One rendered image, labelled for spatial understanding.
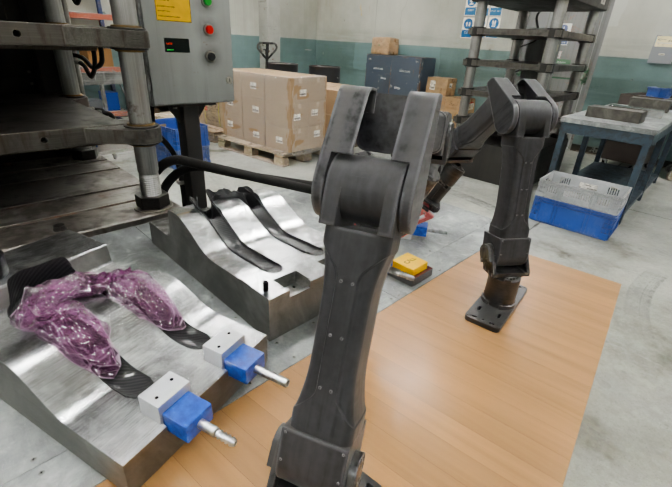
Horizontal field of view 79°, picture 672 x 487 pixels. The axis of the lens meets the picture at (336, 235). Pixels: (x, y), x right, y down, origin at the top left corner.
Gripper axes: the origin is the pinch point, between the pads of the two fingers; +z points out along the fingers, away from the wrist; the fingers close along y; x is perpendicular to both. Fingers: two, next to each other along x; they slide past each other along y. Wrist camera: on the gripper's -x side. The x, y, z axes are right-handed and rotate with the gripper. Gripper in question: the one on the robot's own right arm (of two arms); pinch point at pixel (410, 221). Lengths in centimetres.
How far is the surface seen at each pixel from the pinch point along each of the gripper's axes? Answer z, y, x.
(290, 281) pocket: 7.2, 44.1, -18.2
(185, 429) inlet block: 8, 78, -19
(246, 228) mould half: 12.1, 30.8, -32.9
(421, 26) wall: -43, -711, -79
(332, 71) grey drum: 94, -632, -161
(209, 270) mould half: 17, 43, -33
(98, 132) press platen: 26, 12, -85
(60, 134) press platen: 30, 18, -90
